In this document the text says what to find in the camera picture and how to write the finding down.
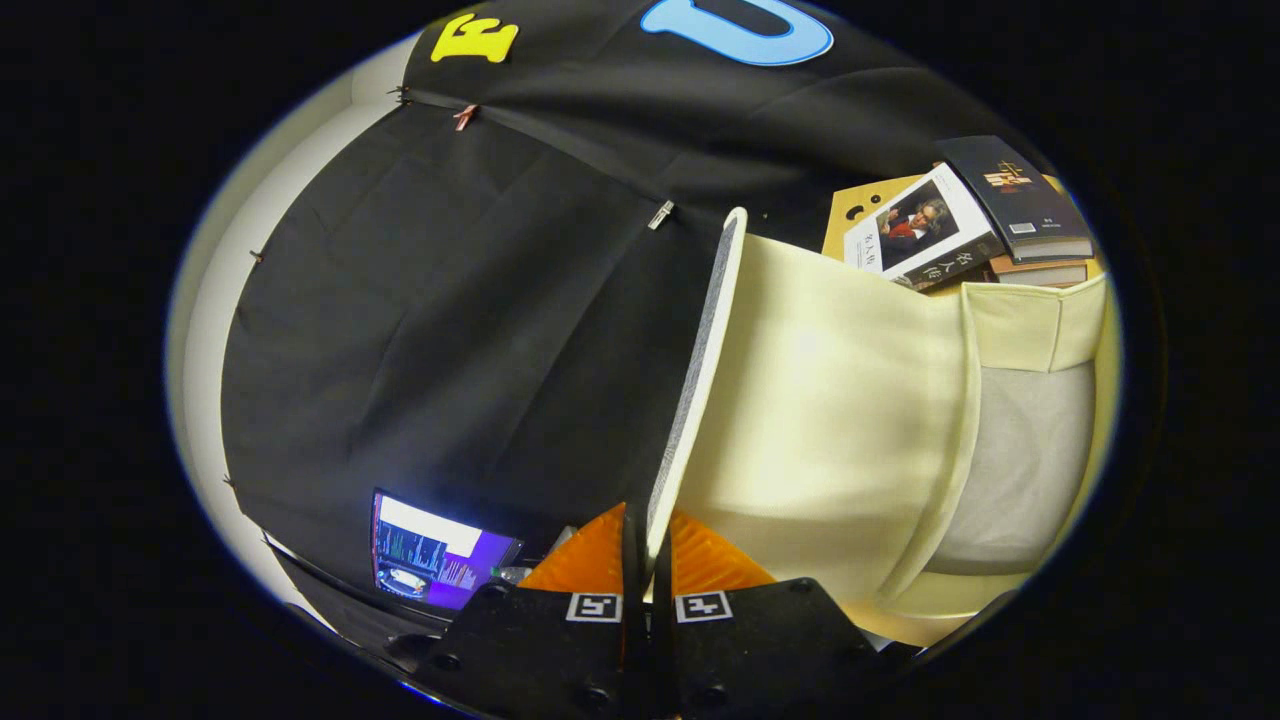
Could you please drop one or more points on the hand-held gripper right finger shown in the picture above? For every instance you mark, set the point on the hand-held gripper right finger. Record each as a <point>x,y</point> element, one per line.
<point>760,640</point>

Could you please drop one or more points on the black backdrop cloth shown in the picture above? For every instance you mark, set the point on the black backdrop cloth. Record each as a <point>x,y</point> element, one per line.
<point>450,300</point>

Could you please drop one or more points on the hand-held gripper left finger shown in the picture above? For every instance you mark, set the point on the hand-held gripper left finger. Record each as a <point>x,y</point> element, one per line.
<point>560,650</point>

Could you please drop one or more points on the silver cloth clip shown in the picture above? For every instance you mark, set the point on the silver cloth clip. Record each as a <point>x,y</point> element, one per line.
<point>660,214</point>

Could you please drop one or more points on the cream fabric storage box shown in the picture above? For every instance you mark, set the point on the cream fabric storage box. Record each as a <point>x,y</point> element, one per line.
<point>830,400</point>

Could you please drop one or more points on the white portrait cover book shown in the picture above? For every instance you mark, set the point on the white portrait cover book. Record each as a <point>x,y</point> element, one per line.
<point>915,235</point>

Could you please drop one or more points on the brown hardcover book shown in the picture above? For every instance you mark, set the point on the brown hardcover book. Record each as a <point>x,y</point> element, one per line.
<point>1040,272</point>

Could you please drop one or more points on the pink cloth clip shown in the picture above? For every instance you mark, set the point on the pink cloth clip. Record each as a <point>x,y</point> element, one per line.
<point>465,117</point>

